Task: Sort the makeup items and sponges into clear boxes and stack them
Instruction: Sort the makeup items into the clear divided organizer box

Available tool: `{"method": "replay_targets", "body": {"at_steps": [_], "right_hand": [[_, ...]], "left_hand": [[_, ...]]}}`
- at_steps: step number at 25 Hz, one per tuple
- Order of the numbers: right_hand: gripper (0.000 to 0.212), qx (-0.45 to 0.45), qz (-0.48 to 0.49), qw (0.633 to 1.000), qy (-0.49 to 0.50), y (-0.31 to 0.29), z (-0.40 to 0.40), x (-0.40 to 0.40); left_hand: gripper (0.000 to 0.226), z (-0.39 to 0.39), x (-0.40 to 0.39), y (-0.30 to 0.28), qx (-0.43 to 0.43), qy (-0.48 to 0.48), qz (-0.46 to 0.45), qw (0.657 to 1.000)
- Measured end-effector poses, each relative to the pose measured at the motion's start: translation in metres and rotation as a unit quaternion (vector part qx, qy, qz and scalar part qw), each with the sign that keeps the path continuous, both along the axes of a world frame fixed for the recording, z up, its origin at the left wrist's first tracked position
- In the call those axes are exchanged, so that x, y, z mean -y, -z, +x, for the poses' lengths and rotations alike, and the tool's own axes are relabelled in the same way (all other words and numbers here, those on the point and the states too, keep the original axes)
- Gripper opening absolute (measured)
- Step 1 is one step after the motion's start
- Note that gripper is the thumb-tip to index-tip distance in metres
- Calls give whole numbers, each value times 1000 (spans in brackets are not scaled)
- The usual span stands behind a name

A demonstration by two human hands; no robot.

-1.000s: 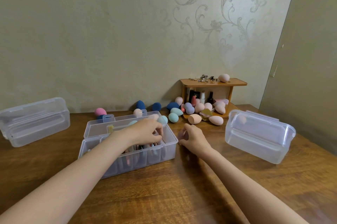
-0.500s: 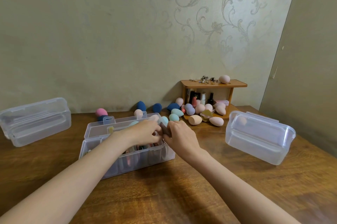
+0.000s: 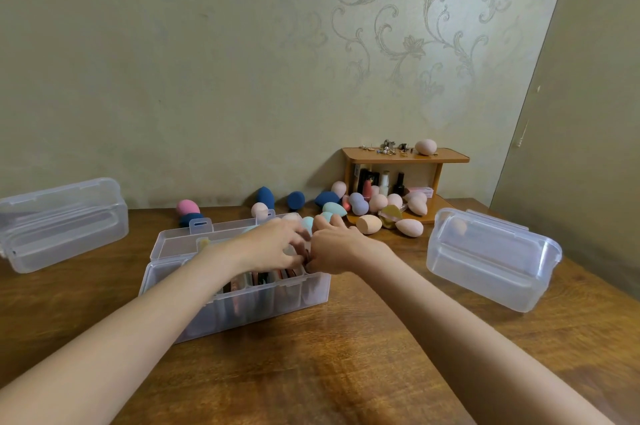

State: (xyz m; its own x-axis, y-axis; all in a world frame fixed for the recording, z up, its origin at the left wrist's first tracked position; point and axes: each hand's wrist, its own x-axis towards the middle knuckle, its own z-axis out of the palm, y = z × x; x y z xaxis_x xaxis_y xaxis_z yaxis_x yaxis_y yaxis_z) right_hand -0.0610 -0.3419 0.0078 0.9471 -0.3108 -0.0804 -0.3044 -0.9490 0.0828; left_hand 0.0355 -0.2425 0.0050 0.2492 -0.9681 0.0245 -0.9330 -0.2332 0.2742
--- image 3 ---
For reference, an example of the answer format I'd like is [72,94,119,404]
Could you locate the person's right hand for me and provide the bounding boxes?
[305,213,389,276]

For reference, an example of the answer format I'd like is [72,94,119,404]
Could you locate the person's left hand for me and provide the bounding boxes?
[227,217,312,274]

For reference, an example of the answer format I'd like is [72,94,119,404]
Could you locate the puffs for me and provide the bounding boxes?
[219,267,306,293]

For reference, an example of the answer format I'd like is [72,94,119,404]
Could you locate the clear divided organizer box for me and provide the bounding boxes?
[139,209,332,344]

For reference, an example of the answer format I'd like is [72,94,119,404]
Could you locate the pile of makeup sponges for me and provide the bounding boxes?
[175,181,469,240]

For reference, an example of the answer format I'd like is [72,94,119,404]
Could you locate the large clear plastic container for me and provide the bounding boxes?
[425,207,563,314]

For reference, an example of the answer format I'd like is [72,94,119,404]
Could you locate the small clear plastic box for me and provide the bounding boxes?
[0,177,129,274]

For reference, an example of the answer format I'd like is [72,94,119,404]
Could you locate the person's right forearm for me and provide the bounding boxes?
[357,252,616,425]

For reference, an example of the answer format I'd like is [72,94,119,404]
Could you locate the person's left forearm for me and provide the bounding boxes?
[0,244,246,425]

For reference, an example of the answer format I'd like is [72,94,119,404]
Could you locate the pile of metal hair clips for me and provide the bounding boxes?
[359,139,413,157]

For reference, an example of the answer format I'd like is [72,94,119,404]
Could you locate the small wooden rack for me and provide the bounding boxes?
[341,147,471,226]

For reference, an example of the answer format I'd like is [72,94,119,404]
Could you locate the pale green door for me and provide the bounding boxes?
[489,0,640,286]

